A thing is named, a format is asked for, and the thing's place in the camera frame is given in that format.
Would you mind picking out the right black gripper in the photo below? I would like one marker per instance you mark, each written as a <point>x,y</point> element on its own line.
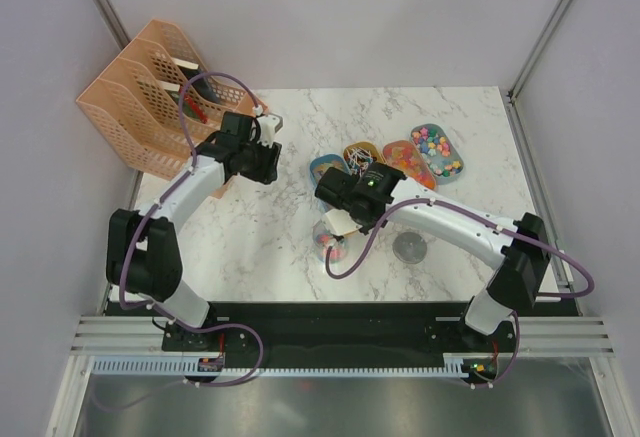
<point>365,230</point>

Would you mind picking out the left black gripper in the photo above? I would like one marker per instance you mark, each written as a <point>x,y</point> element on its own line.
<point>267,174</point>

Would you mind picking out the tan lollipop tray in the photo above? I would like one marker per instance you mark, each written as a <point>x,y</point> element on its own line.
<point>359,156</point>

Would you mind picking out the pink gummy tray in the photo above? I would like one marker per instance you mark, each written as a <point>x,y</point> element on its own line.
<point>404,156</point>

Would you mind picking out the light blue star candy tray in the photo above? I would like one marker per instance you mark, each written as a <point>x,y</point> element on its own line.
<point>438,152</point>

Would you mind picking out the yellow plastic scoop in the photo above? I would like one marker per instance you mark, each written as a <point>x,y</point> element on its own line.
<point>350,230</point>

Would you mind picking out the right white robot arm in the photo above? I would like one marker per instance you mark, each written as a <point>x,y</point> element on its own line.
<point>517,251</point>

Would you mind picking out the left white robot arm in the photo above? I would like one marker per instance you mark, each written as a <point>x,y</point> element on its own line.
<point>143,255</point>

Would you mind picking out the peach desk organizer tray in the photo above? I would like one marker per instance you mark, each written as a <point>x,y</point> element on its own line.
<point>239,101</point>

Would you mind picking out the clear glass jar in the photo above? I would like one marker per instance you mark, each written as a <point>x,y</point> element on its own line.
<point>327,246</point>

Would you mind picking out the grey metal jar lid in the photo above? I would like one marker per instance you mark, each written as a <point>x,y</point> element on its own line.
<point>409,247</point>

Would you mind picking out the peach file organizer rack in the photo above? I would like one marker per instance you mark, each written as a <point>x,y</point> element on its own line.
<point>134,101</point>

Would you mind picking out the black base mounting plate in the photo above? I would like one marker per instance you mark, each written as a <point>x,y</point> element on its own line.
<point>335,335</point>

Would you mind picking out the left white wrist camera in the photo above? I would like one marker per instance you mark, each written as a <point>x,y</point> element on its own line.
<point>267,126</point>

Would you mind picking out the white slotted cable duct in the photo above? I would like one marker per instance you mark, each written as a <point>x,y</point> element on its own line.
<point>195,366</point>

